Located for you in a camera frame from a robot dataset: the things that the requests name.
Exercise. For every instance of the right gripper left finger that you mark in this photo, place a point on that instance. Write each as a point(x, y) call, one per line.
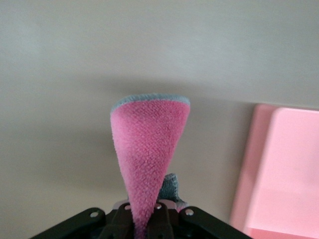
point(122, 224)

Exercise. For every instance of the pink plastic bin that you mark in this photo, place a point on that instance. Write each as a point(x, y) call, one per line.
point(286, 174)

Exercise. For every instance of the pink and grey cloth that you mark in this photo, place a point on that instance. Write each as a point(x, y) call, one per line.
point(149, 139)

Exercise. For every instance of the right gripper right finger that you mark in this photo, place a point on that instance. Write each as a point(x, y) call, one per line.
point(160, 224)

